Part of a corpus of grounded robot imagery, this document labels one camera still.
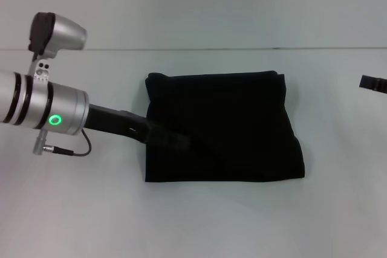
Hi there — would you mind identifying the black t-shirt with FREE print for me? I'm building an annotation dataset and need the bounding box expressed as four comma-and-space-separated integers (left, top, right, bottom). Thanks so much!
143, 70, 307, 184

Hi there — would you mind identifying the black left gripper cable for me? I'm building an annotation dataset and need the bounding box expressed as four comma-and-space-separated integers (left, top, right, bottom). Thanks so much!
32, 129, 93, 158

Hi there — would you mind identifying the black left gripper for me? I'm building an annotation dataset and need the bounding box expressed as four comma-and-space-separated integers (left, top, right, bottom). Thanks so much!
83, 103, 192, 153

